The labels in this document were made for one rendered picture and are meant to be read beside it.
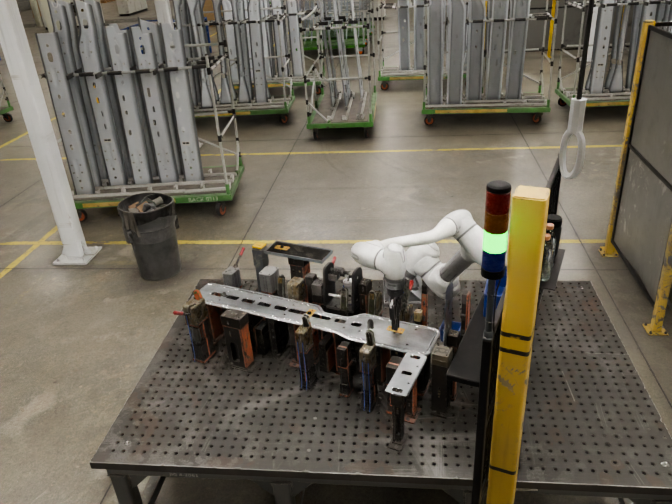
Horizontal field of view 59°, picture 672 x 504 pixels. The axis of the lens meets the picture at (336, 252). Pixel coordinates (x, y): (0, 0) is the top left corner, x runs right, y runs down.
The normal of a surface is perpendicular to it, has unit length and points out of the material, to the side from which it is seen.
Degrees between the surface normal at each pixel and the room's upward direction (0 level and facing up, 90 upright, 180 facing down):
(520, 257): 91
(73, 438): 0
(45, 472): 0
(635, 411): 0
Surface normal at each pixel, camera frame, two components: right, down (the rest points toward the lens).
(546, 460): -0.06, -0.88
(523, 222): -0.42, 0.44
